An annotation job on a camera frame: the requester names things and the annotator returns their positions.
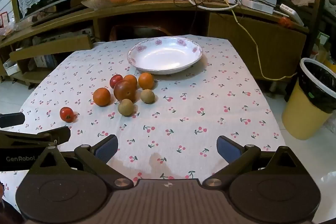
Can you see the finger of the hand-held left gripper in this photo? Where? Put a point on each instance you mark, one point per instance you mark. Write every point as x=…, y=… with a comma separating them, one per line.
x=57, y=133
x=11, y=119

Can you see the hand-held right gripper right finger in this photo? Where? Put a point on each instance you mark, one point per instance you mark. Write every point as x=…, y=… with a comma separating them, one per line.
x=228, y=149

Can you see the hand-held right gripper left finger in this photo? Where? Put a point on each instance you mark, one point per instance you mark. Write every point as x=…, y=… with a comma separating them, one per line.
x=106, y=149

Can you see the red tomato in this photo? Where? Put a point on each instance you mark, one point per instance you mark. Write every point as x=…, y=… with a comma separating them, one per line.
x=67, y=114
x=115, y=80

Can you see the brown kiwi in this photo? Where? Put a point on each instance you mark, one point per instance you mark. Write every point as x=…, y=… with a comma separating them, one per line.
x=147, y=96
x=126, y=107

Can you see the small orange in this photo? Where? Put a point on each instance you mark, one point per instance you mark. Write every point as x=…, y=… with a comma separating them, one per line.
x=146, y=80
x=101, y=96
x=131, y=80

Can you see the dark red apple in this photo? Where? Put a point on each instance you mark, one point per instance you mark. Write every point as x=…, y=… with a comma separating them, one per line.
x=124, y=90

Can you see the white floral plate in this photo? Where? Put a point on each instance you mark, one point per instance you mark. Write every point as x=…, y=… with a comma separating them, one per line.
x=165, y=56

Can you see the white box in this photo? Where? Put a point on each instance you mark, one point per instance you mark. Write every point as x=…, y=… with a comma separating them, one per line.
x=10, y=66

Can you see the cherry print tablecloth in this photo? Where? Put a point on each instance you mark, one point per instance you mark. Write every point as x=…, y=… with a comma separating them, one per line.
x=183, y=113

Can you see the yellow trash bin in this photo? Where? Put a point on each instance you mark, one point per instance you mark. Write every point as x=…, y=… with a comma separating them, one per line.
x=302, y=113

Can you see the wooden drawer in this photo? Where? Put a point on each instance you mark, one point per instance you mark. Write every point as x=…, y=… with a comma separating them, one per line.
x=50, y=47

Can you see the black trash bag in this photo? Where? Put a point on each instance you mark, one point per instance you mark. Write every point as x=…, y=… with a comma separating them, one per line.
x=320, y=87

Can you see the wooden cabinet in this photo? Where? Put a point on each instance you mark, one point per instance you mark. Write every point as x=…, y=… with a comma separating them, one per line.
x=262, y=37

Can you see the glass fruit bowl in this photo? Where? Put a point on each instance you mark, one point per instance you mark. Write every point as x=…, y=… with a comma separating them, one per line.
x=105, y=3

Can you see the small orange round object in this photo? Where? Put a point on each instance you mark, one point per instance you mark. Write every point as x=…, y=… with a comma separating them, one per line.
x=284, y=22

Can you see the large white power adapter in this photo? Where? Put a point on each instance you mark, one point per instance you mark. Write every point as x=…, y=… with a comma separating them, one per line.
x=258, y=6

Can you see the white power strip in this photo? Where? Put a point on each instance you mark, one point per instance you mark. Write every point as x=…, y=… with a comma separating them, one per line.
x=290, y=12

